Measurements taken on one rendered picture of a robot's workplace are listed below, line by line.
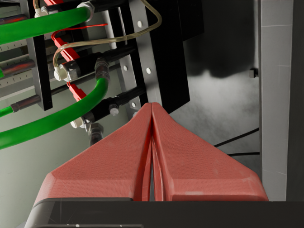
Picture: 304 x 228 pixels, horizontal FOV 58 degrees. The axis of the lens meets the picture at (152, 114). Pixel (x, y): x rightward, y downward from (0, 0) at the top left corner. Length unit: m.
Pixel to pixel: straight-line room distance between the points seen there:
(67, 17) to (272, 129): 0.31
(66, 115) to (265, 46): 0.26
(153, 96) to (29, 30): 0.31
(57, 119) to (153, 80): 0.27
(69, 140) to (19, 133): 0.54
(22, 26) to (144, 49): 0.27
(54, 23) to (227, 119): 0.46
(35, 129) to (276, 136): 0.32
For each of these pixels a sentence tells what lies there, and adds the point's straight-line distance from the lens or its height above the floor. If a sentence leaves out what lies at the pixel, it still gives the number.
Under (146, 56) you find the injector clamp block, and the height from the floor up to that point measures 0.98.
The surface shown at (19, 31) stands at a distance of 0.24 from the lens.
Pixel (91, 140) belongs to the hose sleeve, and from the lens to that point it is 0.37.
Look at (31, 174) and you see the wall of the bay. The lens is 0.77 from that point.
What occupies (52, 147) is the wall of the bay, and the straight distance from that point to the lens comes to 0.77.
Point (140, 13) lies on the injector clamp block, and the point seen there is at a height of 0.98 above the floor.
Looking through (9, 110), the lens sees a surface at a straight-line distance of 0.62.
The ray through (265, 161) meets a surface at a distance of 0.47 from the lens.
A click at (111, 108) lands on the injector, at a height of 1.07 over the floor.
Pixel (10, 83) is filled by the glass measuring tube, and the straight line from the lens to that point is 0.69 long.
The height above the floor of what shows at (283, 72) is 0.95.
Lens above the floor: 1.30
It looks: 36 degrees down
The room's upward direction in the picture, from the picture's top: 121 degrees counter-clockwise
